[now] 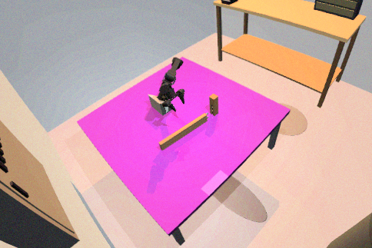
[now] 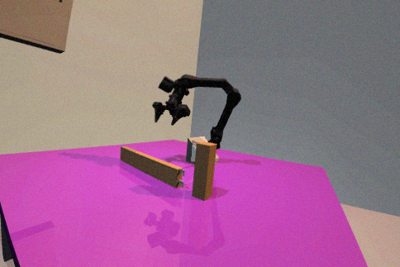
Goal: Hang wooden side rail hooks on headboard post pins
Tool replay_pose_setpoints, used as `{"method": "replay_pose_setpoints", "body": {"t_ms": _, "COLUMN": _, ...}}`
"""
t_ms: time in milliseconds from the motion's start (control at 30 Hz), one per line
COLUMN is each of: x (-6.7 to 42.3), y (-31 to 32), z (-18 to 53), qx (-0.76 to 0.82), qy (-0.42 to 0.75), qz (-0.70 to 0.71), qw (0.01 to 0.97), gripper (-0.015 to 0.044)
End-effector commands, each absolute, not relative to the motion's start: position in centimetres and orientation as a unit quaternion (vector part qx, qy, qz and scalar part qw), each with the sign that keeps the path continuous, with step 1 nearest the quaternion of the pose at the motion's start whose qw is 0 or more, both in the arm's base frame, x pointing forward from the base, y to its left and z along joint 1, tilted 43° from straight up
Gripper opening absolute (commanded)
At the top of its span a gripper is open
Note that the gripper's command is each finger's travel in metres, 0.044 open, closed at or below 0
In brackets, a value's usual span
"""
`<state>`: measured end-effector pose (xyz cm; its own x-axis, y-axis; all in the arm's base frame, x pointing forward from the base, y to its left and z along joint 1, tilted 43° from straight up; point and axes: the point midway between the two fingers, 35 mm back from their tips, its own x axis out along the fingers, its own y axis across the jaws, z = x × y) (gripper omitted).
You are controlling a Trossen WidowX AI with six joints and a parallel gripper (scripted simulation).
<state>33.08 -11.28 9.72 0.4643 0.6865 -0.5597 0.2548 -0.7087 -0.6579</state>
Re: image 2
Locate light brown wooden board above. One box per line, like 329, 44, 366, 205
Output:
120, 146, 185, 188

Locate brown wooden post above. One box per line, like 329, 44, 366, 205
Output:
192, 142, 217, 201

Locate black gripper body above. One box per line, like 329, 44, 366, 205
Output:
152, 93, 190, 117

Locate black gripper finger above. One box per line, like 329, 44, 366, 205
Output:
171, 108, 186, 125
154, 106, 163, 123

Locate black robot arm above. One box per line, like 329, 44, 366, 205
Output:
159, 74, 241, 150

